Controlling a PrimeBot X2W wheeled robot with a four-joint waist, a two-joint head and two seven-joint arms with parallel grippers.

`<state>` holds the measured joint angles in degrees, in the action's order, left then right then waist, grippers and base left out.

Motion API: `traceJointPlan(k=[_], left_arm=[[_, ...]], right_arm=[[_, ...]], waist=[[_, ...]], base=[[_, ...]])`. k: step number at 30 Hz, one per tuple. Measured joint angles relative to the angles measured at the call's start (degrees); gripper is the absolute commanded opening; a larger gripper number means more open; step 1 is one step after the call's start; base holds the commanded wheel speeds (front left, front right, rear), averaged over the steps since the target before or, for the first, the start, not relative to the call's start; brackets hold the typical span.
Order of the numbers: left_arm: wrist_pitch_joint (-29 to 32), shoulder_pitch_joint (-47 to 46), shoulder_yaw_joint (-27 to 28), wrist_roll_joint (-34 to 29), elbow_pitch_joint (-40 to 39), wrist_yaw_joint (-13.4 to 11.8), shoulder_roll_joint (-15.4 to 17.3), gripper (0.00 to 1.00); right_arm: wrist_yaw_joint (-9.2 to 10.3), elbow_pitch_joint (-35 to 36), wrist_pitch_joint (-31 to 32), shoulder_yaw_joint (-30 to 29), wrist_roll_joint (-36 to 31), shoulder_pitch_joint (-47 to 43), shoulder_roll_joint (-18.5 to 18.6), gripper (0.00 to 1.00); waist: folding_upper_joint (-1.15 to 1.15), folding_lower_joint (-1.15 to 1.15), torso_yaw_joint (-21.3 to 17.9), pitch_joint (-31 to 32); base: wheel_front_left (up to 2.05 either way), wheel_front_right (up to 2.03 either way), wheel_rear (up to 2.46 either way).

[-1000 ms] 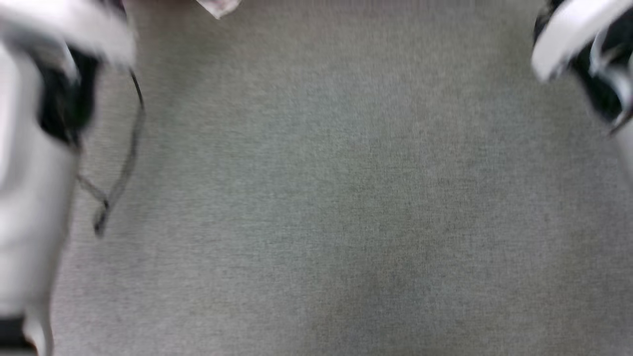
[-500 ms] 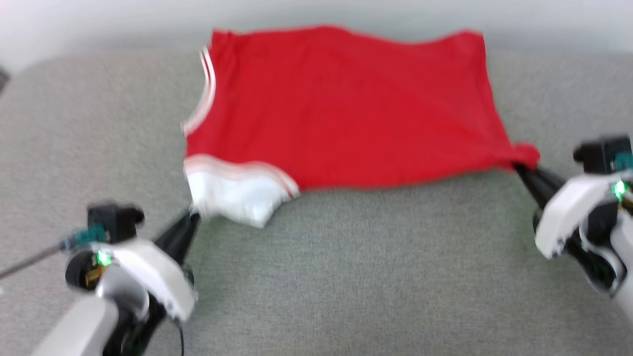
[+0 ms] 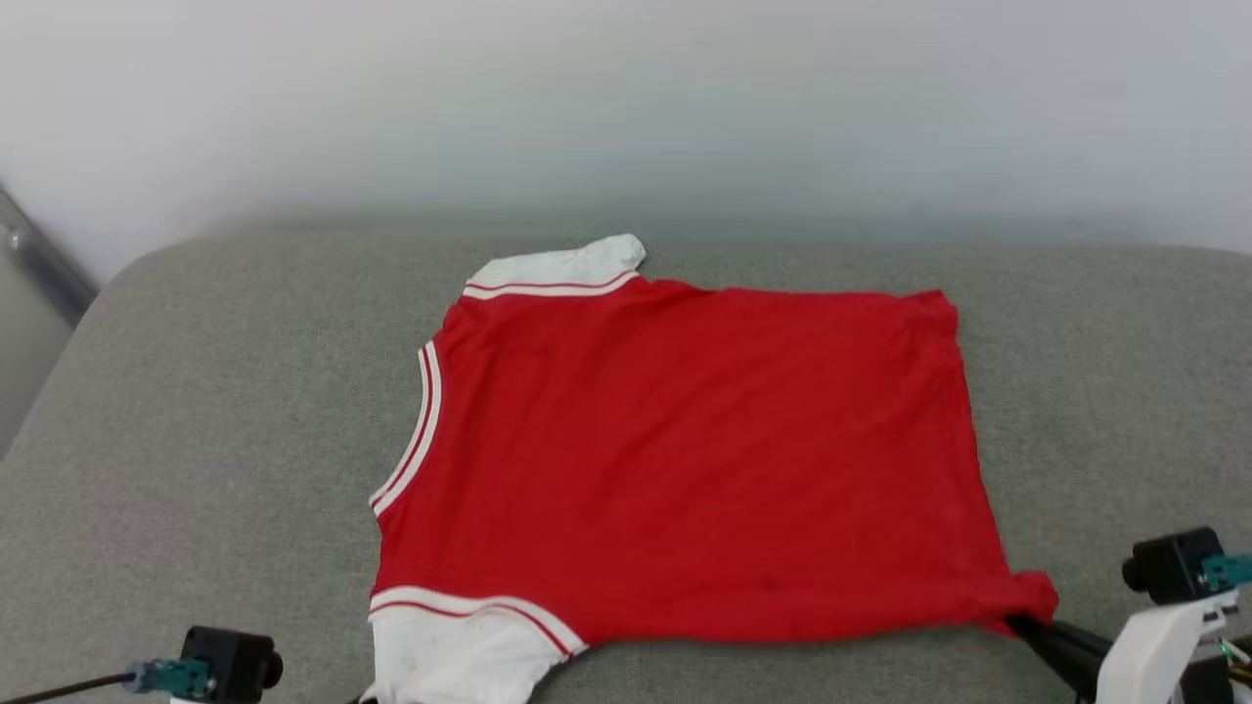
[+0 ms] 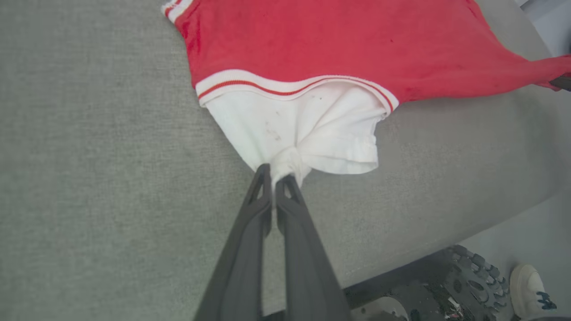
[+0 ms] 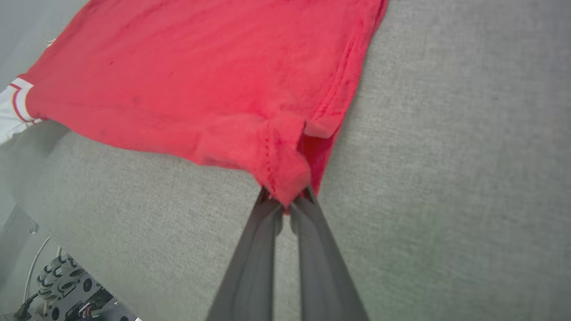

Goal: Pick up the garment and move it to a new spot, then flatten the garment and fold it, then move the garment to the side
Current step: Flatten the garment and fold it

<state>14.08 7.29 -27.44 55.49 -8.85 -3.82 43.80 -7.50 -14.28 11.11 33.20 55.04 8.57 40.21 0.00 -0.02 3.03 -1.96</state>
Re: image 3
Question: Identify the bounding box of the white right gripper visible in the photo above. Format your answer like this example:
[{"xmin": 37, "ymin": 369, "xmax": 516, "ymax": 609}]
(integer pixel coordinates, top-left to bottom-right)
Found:
[{"xmin": 1006, "ymin": 597, "xmax": 1236, "ymax": 704}]

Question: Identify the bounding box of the red and white jersey shirt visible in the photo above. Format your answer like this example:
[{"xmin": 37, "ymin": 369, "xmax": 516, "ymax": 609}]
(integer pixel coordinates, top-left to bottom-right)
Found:
[{"xmin": 367, "ymin": 233, "xmax": 1061, "ymax": 704}]

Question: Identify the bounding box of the grey fabric sofa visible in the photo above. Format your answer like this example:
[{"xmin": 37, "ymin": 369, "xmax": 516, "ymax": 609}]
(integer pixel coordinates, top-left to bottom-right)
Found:
[{"xmin": 0, "ymin": 220, "xmax": 1252, "ymax": 704}]

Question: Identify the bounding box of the black camera cable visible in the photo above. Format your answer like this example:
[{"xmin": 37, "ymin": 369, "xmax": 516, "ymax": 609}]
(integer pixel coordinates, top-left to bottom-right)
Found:
[{"xmin": 0, "ymin": 672, "xmax": 134, "ymax": 704}]

